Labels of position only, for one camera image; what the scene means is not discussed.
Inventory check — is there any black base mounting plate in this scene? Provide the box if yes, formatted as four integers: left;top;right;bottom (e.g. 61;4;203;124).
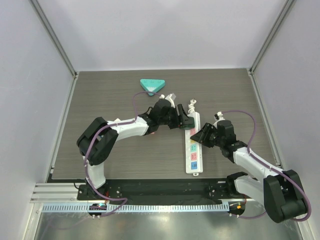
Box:
77;177;258;203

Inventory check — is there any white coiled power cord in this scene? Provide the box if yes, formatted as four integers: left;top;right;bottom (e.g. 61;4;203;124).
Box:
187;98;198;113

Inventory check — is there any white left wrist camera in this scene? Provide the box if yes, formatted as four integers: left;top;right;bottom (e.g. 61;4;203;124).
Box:
159;93;176;108

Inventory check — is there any white slotted cable duct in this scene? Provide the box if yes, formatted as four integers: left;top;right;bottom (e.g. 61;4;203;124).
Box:
42;202;230;213

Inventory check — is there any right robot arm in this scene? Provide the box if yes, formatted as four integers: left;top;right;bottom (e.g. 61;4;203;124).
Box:
190;119;311;223

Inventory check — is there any right aluminium frame post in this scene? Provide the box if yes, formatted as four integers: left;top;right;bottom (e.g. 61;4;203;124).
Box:
247;0;296;75

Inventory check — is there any left aluminium frame post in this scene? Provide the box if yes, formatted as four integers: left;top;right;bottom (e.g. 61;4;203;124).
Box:
29;0;77;79

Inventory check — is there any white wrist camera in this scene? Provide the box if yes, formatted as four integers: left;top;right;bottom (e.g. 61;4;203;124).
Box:
213;111;225;127
159;93;176;108

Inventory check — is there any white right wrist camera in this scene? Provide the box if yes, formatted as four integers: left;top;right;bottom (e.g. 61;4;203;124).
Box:
213;111;225;127

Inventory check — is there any teal triangular socket adapter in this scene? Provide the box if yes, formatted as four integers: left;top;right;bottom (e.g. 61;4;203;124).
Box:
140;78;166;96

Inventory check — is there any aluminium frame post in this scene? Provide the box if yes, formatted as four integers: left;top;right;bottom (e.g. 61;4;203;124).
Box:
247;0;296;75
29;0;77;79

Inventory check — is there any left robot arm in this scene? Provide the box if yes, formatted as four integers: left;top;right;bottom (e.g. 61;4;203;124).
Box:
76;98;195;200

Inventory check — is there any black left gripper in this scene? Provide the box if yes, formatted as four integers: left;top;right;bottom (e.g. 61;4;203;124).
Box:
158;104;193;130

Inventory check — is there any dark green cube plug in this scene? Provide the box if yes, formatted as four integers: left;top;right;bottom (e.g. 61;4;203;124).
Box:
182;116;195;130

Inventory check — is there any white power strip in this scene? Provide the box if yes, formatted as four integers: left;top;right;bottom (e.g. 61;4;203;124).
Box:
185;111;203;177

